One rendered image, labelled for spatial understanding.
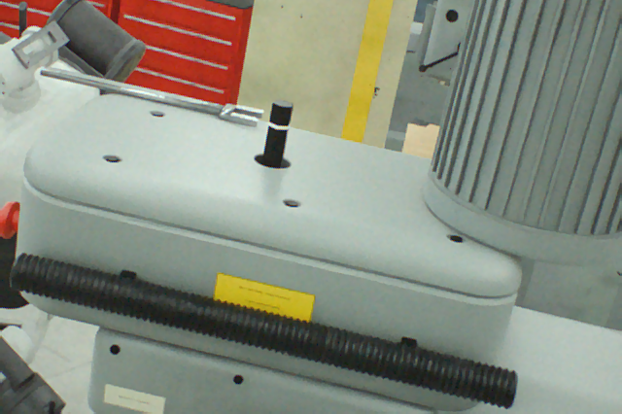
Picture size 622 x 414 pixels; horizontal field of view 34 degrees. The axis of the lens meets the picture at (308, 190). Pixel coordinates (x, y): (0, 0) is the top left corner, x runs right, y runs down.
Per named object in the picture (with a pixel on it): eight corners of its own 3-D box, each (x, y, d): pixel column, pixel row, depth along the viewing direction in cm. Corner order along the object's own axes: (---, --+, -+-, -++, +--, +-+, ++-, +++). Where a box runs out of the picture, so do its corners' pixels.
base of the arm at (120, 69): (28, 60, 177) (27, 34, 167) (76, 10, 182) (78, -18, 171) (97, 114, 178) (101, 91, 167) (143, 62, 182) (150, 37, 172)
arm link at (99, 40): (42, 64, 179) (55, 19, 168) (74, 35, 184) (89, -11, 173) (95, 105, 179) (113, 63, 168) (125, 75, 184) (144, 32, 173)
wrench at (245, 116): (35, 78, 110) (36, 71, 109) (49, 69, 113) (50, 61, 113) (256, 127, 108) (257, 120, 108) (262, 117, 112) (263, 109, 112)
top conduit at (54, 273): (7, 296, 90) (10, 261, 89) (25, 276, 94) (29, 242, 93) (508, 418, 87) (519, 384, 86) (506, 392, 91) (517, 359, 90)
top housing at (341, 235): (-11, 311, 96) (2, 154, 90) (87, 207, 120) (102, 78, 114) (484, 431, 92) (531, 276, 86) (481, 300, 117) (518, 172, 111)
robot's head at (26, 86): (-25, 96, 152) (-28, 51, 146) (23, 63, 159) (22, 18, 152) (9, 118, 150) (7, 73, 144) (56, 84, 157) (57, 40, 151)
